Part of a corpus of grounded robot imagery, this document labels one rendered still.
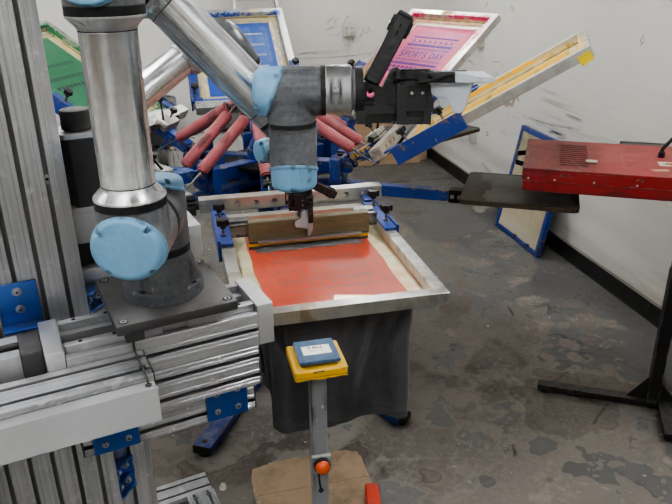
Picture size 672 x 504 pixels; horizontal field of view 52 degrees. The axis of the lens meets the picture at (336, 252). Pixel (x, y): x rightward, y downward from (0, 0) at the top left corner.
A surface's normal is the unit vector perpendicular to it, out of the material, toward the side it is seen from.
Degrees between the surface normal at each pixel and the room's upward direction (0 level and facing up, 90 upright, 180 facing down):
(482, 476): 0
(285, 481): 0
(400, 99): 82
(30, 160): 90
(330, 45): 90
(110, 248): 98
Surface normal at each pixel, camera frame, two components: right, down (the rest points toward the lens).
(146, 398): 0.45, 0.35
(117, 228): 0.02, 0.51
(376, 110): 0.02, 0.26
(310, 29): 0.23, 0.38
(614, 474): -0.01, -0.92
